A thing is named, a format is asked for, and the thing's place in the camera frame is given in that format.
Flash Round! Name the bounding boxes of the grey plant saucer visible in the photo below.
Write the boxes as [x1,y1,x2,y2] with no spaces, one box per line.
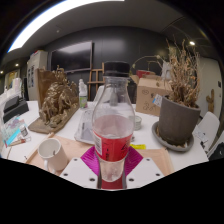
[151,120,195,153]

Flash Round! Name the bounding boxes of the small white cup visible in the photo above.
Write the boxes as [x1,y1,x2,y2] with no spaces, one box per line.
[133,115,143,131]

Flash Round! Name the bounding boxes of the printed newspaper sheets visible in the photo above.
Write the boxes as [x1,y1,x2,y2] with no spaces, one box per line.
[73,107,101,145]

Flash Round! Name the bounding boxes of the black wall screen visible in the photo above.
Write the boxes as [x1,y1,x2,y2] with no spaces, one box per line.
[49,40,94,74]

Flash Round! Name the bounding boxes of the white plaster torso statue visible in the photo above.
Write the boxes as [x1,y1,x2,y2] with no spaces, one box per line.
[161,60,173,81]

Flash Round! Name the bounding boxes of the brown cardboard box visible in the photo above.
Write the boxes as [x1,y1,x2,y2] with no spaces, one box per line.
[134,74,173,118]

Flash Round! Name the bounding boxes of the red and wood marker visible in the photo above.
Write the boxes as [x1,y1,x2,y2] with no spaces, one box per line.
[7,135,33,148]

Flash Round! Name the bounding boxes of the black flat box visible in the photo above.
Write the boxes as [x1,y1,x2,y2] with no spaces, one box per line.
[2,95,30,124]

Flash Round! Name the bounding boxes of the white plastic chair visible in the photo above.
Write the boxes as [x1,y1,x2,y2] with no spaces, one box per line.
[93,84,108,104]
[193,110,221,154]

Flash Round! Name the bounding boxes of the clear bottle with red label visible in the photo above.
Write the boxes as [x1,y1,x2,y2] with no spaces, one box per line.
[91,60,137,183]

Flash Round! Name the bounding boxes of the grey pot with dried plant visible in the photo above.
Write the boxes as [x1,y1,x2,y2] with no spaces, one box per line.
[133,38,202,147]

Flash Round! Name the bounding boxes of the beige wooden drawing board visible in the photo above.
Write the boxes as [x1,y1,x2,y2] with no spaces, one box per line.
[24,133,175,177]

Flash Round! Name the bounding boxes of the wooden easel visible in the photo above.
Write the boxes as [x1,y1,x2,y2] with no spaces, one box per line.
[87,63,106,101]

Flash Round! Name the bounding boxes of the small paint jar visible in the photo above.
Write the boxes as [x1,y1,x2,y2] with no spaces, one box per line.
[19,123,29,138]

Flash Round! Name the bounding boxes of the small yellow tag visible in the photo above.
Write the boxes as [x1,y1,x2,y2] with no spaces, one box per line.
[129,143,147,150]

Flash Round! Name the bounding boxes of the red box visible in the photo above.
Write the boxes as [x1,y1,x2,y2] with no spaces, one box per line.
[135,69,156,79]

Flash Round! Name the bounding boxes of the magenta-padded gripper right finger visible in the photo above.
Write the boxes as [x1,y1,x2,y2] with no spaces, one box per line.
[122,145,165,190]

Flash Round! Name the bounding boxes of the colourful book stack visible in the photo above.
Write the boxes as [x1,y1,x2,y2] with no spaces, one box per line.
[1,116,26,148]

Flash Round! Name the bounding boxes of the white ceramic mug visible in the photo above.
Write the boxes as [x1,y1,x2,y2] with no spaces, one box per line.
[37,138,69,174]

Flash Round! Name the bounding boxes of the wooden figure statue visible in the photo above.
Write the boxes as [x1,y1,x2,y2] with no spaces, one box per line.
[205,88,216,114]

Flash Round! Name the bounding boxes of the long ceiling light panel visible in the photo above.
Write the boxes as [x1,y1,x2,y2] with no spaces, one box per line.
[7,0,124,54]

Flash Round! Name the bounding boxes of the white bottle with green label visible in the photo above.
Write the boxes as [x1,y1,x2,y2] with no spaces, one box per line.
[78,78,89,109]

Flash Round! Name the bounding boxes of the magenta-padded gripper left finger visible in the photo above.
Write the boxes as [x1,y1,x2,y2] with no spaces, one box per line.
[59,145,102,190]

